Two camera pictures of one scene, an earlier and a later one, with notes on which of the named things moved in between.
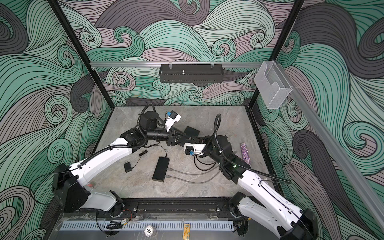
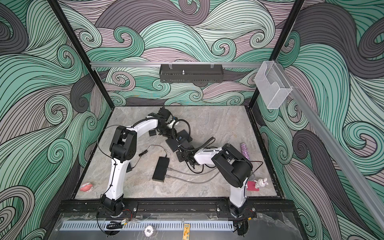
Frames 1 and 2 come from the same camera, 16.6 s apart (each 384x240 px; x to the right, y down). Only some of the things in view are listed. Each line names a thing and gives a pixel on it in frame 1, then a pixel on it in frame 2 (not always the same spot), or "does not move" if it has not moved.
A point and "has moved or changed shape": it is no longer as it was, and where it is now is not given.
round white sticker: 148,231 does not move
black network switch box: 160,170 does not move
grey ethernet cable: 187,180 does not move
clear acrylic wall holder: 273,86 does not move
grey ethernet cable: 191,174 does not move
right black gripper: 205,140 to 179,157
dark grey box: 191,132 has moved or changed shape
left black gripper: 172,135 to 173,133
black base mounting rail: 177,208 does not move
